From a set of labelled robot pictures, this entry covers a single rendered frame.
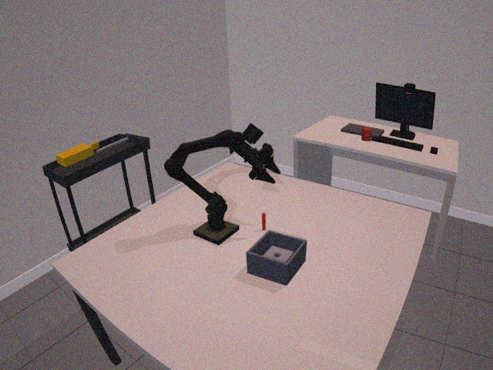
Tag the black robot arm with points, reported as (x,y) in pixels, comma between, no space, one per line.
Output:
(236,142)

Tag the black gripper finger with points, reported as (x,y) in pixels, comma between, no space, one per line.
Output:
(272,166)
(264,176)

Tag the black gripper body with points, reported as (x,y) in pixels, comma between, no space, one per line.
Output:
(253,161)

